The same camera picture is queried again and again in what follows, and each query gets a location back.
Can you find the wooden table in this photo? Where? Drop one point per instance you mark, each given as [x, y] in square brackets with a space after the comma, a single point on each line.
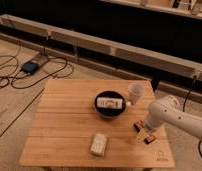
[66, 121]

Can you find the white sponge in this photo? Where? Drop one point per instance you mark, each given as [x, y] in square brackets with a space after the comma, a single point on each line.
[98, 145]

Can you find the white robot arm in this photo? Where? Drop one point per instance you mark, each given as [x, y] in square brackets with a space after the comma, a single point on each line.
[165, 110]

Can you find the clear plastic cup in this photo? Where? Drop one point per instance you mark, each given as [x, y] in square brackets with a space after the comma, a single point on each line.
[135, 92]

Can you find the black orange eraser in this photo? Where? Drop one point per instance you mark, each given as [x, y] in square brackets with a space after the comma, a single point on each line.
[138, 125]

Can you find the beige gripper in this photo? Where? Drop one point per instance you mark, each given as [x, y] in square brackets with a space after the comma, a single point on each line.
[142, 134]

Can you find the black bowl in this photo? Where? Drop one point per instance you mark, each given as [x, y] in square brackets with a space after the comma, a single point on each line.
[106, 112]

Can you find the white tube in bowl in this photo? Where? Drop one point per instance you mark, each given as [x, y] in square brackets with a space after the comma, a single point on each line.
[111, 103]

